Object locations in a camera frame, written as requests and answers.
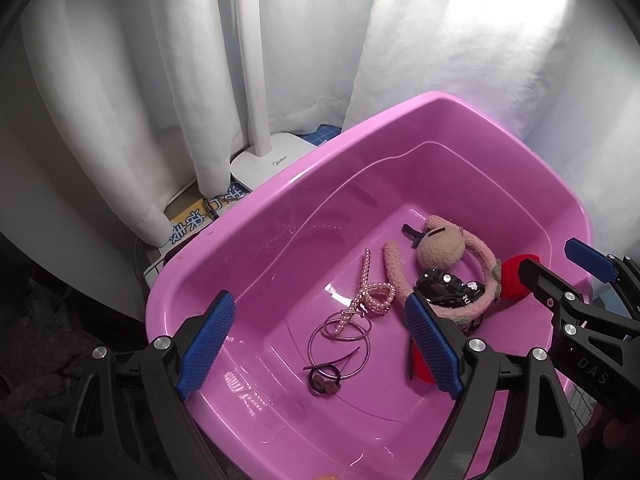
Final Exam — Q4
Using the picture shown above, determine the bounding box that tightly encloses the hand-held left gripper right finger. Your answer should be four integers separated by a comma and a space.
404, 292, 583, 480

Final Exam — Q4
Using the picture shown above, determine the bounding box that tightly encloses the pink plastic bin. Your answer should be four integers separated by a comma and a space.
145, 91, 593, 480

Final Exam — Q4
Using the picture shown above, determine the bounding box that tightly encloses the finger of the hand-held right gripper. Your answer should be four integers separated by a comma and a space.
517, 255, 591, 321
565, 239, 640, 311

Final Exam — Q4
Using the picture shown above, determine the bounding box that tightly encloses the dark grey cloth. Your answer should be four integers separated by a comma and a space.
0, 327, 103, 413

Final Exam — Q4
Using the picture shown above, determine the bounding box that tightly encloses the thin silver bangle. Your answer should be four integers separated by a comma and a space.
316, 310, 372, 343

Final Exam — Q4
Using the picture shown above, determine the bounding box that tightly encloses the pearl claw hair clip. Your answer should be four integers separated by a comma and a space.
327, 248, 396, 341

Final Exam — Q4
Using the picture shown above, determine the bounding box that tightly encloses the yellow and blue printed box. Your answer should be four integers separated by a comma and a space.
144, 194, 251, 286

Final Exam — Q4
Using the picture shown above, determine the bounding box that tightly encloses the black wrist watch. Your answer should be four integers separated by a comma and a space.
415, 270, 486, 307

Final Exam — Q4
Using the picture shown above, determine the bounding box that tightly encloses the blue checked cloth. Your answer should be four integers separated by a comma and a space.
300, 122, 343, 147

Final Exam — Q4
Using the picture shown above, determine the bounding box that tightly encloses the large silver bangle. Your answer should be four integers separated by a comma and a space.
307, 327, 372, 378

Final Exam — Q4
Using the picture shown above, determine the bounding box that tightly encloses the white curtain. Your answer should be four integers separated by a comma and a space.
0, 0, 640, 251

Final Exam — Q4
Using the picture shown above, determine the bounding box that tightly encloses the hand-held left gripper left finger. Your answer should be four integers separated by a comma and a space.
57, 290, 237, 480

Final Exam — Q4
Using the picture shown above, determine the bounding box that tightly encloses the dark hair tie with bow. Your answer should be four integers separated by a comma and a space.
307, 366, 343, 397

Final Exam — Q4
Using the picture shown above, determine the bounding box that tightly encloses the pink headband with red pompoms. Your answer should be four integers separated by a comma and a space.
382, 230, 541, 385

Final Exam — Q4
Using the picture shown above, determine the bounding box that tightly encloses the beige plush hair clip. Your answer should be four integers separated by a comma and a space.
417, 215, 471, 267

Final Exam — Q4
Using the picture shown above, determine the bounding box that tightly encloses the white appliance stand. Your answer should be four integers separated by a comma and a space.
230, 0, 321, 193

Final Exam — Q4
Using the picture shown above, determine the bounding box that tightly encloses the thin black bobby pin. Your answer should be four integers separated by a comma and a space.
302, 347, 361, 372

